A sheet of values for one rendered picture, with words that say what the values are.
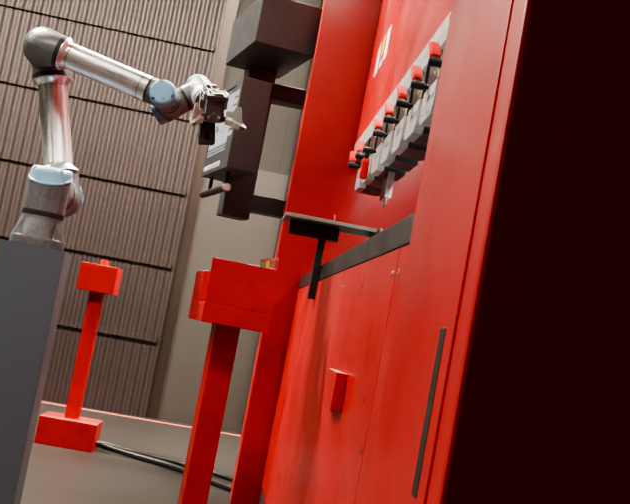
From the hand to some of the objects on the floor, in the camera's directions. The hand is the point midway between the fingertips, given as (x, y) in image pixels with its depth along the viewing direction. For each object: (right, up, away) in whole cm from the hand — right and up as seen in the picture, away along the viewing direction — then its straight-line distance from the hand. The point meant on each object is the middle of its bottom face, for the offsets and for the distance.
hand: (218, 129), depth 278 cm
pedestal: (-82, -118, +168) cm, 222 cm away
